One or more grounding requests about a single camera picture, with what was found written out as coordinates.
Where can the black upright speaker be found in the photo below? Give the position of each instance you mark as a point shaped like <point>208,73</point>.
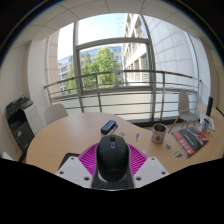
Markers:
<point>209,106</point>

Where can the metal railing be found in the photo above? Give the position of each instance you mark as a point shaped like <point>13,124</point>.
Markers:
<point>133,72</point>

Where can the red magazine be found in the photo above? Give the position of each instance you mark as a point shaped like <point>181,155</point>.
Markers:
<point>190,140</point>

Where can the blue and white cup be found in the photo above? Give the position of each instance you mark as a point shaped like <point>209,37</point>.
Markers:
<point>204,126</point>

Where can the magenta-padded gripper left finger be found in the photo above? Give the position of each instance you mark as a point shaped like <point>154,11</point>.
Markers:
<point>75,170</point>

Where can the black office printer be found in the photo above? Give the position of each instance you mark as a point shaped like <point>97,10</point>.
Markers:
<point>20,123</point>

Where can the small green card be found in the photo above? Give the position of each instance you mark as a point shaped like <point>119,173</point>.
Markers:
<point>177,154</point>
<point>168,146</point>

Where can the dark pen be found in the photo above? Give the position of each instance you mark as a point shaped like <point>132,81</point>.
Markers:
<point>113,129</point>

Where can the black computer mouse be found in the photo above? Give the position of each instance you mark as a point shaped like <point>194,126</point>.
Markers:
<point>112,158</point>

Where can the small white card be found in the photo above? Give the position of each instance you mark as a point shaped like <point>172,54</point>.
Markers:
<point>138,136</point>

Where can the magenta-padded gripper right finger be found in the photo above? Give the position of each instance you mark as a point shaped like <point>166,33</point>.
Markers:
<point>148,170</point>

